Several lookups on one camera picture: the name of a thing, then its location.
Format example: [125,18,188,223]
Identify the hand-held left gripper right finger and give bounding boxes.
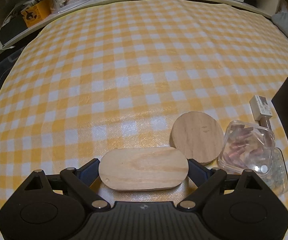
[179,159,262,209]

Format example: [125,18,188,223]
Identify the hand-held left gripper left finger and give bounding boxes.
[25,158,112,209]

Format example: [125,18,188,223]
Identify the plain round wooden disc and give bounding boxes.
[171,112,224,166]

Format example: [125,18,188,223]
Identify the oval wooden board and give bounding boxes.
[98,147,189,192]

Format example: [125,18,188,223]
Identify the nail polish bottle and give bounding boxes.
[249,95,278,128]

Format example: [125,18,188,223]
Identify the clear box of pink nails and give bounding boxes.
[217,120,276,175]

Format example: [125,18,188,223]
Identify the clear box of green nails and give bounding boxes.
[256,147,288,202]

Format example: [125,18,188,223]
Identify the yellow checked blanket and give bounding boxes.
[0,0,288,240]

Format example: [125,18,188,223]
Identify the dark green box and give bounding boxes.
[0,17,27,45]

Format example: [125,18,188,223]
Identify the yellow box with black figure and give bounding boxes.
[20,0,52,28]

